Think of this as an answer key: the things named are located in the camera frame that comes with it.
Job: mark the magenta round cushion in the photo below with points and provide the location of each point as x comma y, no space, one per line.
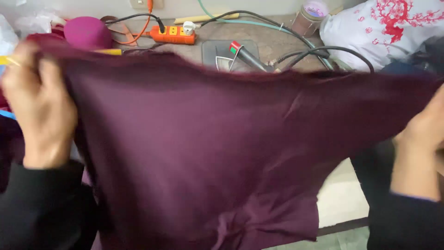
87,33

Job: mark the wall socket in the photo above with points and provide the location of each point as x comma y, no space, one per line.
145,4

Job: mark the maroon fabric piece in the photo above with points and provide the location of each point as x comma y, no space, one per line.
215,152

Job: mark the steam iron with red button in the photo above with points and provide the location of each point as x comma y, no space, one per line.
248,57

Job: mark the person's right hand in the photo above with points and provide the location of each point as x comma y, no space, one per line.
425,128

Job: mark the yellow measuring tape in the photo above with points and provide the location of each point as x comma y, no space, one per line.
107,51

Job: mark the white plug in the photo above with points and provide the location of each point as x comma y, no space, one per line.
189,27

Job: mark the person's left fingers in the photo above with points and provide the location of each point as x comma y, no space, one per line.
19,66

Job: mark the white cloth with red print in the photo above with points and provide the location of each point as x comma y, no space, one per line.
378,31

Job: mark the person's left hand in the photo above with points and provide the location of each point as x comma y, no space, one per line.
41,104

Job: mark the cream wooden stick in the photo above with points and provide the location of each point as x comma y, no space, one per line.
206,18

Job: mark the orange power strip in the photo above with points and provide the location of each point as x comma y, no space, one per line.
172,35

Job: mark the clear plastic bag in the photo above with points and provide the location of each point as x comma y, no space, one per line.
24,24

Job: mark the plastic jar with purple lid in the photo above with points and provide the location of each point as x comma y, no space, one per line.
309,18

